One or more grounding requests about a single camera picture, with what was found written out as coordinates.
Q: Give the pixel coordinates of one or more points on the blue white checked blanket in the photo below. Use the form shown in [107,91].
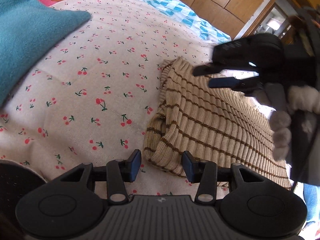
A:
[185,15]

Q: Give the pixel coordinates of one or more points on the small blue fleece cloth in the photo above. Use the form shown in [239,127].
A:
[311,202]

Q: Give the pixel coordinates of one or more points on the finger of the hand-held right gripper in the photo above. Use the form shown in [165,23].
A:
[225,82]
[215,68]

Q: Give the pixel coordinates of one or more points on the cherry print bed sheet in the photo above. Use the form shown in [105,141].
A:
[100,55]

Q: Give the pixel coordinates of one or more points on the person's right hand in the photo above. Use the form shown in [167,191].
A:
[275,96]

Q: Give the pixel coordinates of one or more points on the beige brown striped sweater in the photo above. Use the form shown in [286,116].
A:
[212,130]

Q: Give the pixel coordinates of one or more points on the large blue fleece blanket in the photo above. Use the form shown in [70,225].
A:
[27,35]

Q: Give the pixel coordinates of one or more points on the wooden display cabinet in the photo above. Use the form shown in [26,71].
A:
[273,22]

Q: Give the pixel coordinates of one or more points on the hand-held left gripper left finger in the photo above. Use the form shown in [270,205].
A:
[135,166]

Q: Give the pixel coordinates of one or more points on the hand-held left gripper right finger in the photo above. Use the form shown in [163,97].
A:
[190,167]

